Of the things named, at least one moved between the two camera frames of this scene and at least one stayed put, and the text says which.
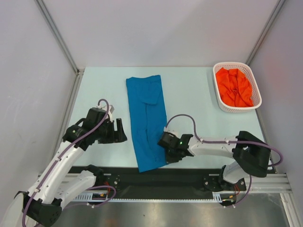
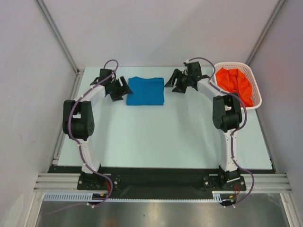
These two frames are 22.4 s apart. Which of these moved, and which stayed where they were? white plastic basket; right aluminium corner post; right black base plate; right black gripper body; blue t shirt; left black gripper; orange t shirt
Moved: left black gripper; blue t shirt; right black gripper body
Stayed: right aluminium corner post; orange t shirt; white plastic basket; right black base plate
